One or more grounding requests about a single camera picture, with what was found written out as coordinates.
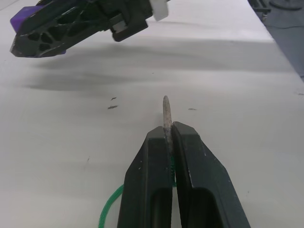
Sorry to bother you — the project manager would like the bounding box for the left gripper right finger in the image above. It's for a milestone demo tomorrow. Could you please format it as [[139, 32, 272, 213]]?
[[171, 121, 251, 228]]

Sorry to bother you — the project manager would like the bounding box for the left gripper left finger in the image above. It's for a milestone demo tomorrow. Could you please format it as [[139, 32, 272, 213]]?
[[116, 126, 172, 228]]

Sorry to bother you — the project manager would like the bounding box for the green lace with needle tip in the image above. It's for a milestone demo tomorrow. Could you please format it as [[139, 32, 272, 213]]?
[[98, 95, 178, 228]]

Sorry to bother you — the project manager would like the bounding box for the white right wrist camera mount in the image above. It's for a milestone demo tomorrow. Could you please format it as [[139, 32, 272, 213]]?
[[150, 0, 170, 22]]

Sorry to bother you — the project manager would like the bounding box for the black metal frame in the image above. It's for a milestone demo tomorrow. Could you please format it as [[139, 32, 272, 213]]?
[[249, 0, 273, 19]]

